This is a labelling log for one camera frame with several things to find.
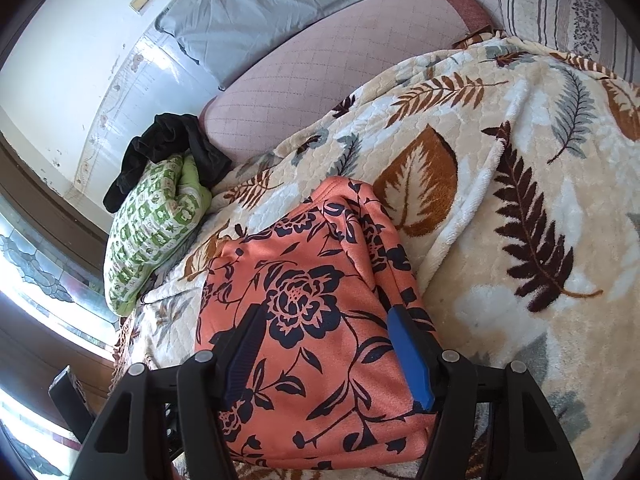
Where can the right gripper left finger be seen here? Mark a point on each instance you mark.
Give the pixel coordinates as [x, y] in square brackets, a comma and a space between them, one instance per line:
[153, 416]

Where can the pink quilted sofa cushion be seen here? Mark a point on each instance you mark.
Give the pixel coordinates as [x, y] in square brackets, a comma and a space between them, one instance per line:
[316, 71]

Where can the wooden glazed door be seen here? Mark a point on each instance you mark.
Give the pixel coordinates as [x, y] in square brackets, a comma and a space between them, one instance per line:
[53, 315]

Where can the striped floral cushion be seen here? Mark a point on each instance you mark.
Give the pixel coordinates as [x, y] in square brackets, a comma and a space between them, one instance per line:
[585, 27]

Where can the black garment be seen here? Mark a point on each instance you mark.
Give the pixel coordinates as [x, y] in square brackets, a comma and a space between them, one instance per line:
[169, 134]

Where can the leaf pattern blanket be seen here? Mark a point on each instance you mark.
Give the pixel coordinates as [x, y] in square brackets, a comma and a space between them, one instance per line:
[512, 173]

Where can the green patterned pillow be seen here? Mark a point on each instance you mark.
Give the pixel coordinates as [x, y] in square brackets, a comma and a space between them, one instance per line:
[162, 210]

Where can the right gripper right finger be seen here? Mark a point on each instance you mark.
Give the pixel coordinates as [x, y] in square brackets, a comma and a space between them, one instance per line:
[524, 440]

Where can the orange floral garment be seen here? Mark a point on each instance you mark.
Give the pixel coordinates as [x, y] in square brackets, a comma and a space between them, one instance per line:
[325, 389]

